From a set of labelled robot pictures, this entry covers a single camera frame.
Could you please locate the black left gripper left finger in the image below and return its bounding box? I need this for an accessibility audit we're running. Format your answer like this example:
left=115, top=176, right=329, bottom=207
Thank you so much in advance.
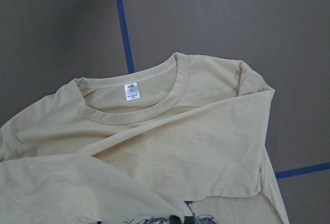
left=168, top=216, right=180, bottom=224

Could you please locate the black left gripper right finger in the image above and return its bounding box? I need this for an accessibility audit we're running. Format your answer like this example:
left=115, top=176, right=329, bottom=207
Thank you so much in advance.
left=184, top=216, right=195, bottom=224

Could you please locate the beige long-sleeve graphic shirt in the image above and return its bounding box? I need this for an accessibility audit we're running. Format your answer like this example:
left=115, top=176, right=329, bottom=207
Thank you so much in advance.
left=1, top=53, right=289, bottom=223

